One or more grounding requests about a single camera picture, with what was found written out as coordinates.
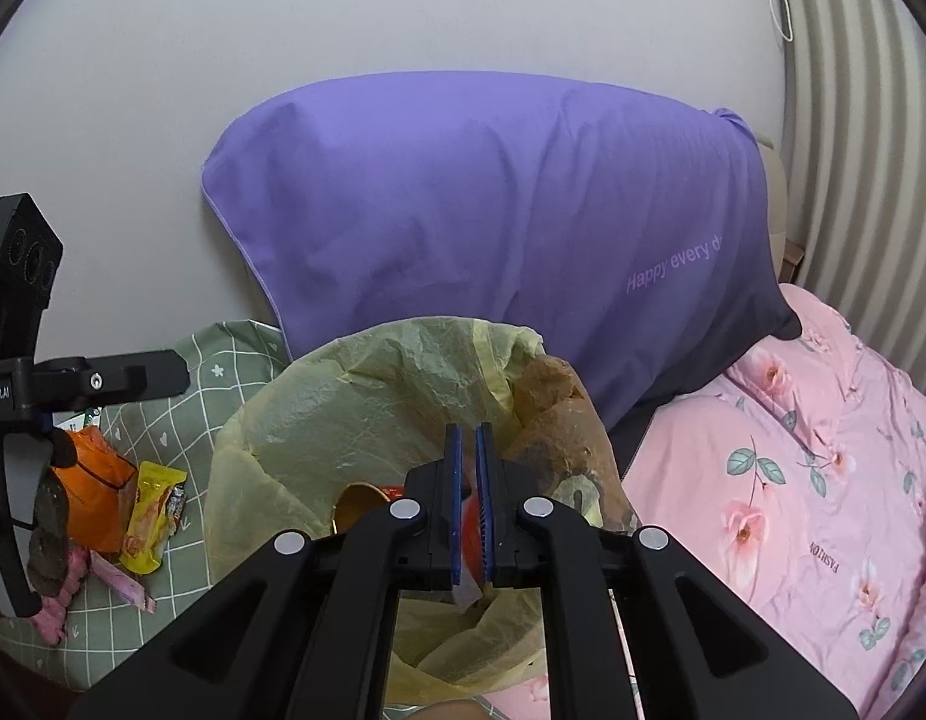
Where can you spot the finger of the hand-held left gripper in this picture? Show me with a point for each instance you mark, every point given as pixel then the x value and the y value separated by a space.
pixel 111 379

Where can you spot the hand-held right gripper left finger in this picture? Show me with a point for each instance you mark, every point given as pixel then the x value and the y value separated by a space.
pixel 453 510

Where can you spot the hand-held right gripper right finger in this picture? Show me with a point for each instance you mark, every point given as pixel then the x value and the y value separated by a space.
pixel 485 510

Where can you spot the orange snack packet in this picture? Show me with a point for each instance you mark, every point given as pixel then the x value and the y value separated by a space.
pixel 96 487

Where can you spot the yellow snack packet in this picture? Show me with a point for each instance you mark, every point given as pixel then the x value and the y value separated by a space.
pixel 152 517

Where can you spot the green grid bedsheet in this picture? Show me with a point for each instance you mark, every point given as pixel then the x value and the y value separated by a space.
pixel 208 375

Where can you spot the gold foil cup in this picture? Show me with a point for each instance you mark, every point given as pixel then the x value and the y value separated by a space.
pixel 354 510

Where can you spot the brown plastic bag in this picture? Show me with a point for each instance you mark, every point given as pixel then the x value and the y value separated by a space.
pixel 553 427

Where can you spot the pink strip wrapper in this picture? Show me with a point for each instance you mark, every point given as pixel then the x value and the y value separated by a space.
pixel 122 585

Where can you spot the purple pillow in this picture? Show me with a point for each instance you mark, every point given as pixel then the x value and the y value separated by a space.
pixel 493 240

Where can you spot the pink floral quilt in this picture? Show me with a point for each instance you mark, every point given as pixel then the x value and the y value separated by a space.
pixel 793 502

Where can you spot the beige striped curtain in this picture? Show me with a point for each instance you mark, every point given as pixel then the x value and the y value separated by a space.
pixel 868 127

